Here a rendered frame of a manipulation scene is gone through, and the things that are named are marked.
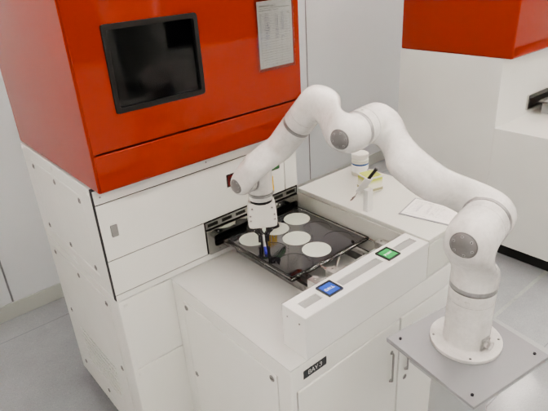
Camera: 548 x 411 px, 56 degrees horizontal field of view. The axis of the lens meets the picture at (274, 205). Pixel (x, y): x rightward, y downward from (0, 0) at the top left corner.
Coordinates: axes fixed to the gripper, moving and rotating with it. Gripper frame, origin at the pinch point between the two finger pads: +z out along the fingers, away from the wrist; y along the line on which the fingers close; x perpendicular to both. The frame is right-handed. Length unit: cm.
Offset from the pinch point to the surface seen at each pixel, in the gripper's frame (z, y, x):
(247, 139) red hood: -32.6, 2.3, -13.1
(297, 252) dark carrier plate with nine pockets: 2.2, -10.5, 7.9
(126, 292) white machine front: 8.0, 47.3, 11.9
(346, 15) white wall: -40, -94, -263
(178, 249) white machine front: 0.9, 30.0, 0.1
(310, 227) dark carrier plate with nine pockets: 2.5, -18.0, -8.5
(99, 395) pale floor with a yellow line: 93, 81, -29
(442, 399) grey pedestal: 25, -43, 57
